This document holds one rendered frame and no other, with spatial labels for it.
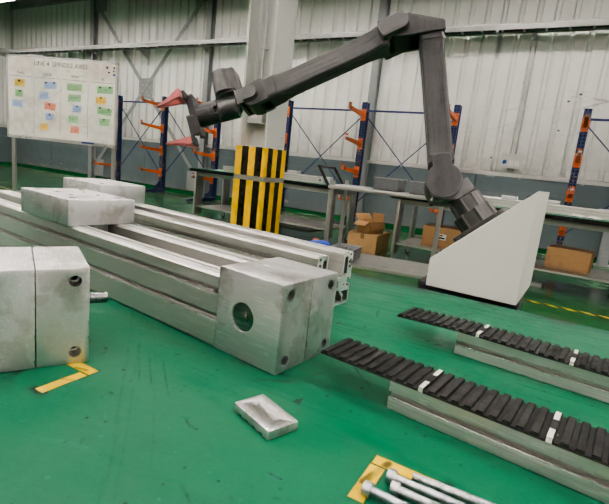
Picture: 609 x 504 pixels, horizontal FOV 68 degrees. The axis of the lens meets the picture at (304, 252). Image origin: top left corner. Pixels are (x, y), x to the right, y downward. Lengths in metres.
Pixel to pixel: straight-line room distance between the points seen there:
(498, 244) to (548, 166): 7.19
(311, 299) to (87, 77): 5.97
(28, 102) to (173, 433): 6.53
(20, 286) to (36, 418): 0.12
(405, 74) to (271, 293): 8.36
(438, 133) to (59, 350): 0.86
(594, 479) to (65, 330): 0.46
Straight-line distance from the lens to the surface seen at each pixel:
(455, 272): 0.93
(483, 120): 8.24
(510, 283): 0.91
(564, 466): 0.42
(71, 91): 6.46
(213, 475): 0.34
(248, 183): 3.89
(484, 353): 0.60
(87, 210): 0.76
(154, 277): 0.59
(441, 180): 1.02
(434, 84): 1.12
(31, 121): 6.78
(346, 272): 0.72
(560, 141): 8.09
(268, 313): 0.46
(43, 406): 0.43
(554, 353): 0.59
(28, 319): 0.48
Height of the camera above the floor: 0.99
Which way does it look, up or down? 11 degrees down
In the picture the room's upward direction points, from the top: 6 degrees clockwise
